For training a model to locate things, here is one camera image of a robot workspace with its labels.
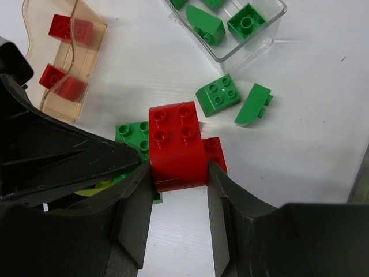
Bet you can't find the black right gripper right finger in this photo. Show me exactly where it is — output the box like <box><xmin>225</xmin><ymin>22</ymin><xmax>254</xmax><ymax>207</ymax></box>
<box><xmin>208</xmin><ymin>162</ymin><xmax>368</xmax><ymax>276</ymax></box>

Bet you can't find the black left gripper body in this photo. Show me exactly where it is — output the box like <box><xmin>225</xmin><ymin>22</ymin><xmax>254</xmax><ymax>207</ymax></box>
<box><xmin>0</xmin><ymin>37</ymin><xmax>34</xmax><ymax>86</ymax></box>

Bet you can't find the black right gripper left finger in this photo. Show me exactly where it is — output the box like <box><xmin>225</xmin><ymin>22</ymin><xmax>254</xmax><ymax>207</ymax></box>
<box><xmin>1</xmin><ymin>163</ymin><xmax>153</xmax><ymax>276</ymax></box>

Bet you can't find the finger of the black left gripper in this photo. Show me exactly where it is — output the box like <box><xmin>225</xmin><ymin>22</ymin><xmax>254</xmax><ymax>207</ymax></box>
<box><xmin>1</xmin><ymin>74</ymin><xmax>140</xmax><ymax>201</ymax></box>

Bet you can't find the red half-round lego brick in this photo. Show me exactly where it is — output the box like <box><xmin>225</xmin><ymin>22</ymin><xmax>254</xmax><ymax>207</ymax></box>
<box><xmin>39</xmin><ymin>64</ymin><xmax>85</xmax><ymax>102</ymax></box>

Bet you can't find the red curved lego brick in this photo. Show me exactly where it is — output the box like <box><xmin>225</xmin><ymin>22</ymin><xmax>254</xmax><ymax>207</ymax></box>
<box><xmin>48</xmin><ymin>14</ymin><xmax>94</xmax><ymax>46</ymax></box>

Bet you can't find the red small square lego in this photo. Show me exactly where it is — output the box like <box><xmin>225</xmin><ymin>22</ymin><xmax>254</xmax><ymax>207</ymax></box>
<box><xmin>202</xmin><ymin>137</ymin><xmax>228</xmax><ymax>174</ymax></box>

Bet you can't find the red arch lego brick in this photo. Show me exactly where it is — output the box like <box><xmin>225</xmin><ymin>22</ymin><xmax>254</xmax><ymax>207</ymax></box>
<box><xmin>149</xmin><ymin>101</ymin><xmax>208</xmax><ymax>193</ymax></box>

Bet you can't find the green curved slope lego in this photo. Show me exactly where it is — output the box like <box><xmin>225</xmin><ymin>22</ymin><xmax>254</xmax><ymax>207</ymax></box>
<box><xmin>234</xmin><ymin>83</ymin><xmax>273</xmax><ymax>126</ymax></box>

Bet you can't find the green sloped square lego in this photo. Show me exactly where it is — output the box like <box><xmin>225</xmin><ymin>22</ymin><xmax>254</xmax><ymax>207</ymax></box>
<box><xmin>195</xmin><ymin>74</ymin><xmax>241</xmax><ymax>117</ymax></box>

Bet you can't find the green long lego brick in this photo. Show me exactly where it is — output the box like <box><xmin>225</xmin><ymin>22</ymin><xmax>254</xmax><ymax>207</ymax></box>
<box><xmin>186</xmin><ymin>4</ymin><xmax>225</xmax><ymax>46</ymax></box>

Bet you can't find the green square lego brick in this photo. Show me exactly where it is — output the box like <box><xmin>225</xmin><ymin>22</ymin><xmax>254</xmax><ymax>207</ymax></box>
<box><xmin>227</xmin><ymin>3</ymin><xmax>268</xmax><ymax>43</ymax></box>

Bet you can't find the green curved lego brick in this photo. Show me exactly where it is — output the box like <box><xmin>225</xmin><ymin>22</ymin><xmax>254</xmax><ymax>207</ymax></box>
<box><xmin>112</xmin><ymin>172</ymin><xmax>131</xmax><ymax>184</ymax></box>

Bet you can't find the green upturned square lego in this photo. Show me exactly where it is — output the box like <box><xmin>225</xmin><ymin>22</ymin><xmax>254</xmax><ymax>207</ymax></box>
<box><xmin>169</xmin><ymin>0</ymin><xmax>226</xmax><ymax>11</ymax></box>

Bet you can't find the lime small lego brick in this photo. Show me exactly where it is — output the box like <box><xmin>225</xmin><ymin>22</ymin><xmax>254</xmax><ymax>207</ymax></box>
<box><xmin>74</xmin><ymin>179</ymin><xmax>114</xmax><ymax>197</ymax></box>

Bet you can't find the amber transparent plastic container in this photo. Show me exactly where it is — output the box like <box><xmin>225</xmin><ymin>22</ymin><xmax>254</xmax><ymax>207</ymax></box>
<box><xmin>22</xmin><ymin>1</ymin><xmax>107</xmax><ymax>123</ymax></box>

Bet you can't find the green flat lego brick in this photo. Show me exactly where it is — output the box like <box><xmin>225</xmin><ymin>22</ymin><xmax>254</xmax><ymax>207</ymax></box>
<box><xmin>115</xmin><ymin>121</ymin><xmax>163</xmax><ymax>205</ymax></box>

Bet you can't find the smoky grey plastic container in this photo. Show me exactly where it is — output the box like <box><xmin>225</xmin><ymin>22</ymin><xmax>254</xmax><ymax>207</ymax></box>
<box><xmin>347</xmin><ymin>153</ymin><xmax>368</xmax><ymax>204</ymax></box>

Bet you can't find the clear transparent plastic container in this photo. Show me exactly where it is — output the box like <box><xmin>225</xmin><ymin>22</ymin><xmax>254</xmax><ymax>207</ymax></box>
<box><xmin>166</xmin><ymin>1</ymin><xmax>287</xmax><ymax>72</ymax></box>

